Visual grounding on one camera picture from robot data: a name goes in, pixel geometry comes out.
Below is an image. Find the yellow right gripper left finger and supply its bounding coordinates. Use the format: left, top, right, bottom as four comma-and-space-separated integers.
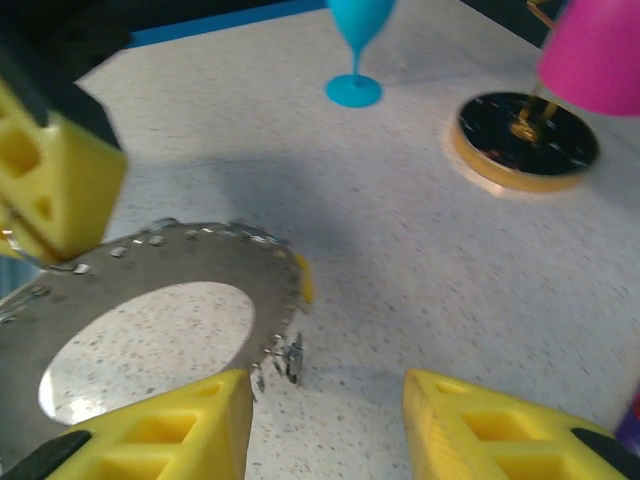
0, 368, 254, 480

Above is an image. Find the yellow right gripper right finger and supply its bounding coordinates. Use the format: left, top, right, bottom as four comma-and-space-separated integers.
402, 368, 640, 480

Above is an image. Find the metal key ring disc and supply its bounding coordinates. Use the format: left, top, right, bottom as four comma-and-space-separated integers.
0, 217, 314, 441

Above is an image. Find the purple candy bag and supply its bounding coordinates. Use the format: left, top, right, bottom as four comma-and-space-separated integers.
614, 384, 640, 441

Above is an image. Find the blue plastic goblet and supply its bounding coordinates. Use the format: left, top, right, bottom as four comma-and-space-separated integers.
324, 0, 399, 109

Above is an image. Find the short pink plastic goblet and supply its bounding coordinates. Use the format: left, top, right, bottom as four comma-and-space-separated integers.
535, 0, 640, 117

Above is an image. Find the gold wire glass rack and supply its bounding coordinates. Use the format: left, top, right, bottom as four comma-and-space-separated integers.
452, 0, 601, 194

